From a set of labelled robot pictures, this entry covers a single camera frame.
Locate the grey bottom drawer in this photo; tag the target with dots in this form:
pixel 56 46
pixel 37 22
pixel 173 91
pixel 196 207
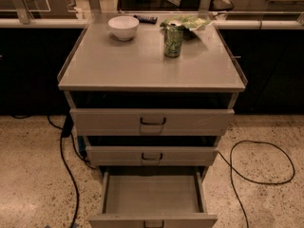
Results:
pixel 152 198

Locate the grey drawer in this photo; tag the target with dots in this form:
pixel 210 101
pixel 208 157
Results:
pixel 151 155
pixel 152 198
pixel 151 122

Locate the grey drawer cabinet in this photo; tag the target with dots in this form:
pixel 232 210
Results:
pixel 104 72

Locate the grey top drawer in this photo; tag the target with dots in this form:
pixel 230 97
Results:
pixel 151 122

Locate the grey middle drawer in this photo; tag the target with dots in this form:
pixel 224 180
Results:
pixel 151 155

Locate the green soda can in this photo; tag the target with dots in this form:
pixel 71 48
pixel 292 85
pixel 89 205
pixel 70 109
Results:
pixel 173 36

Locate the white bowl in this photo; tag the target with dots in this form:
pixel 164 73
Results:
pixel 123 28

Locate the black remote control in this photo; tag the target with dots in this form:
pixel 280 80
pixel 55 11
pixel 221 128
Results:
pixel 146 19

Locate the green chip bag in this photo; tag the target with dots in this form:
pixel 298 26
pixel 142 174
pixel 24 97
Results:
pixel 186 21

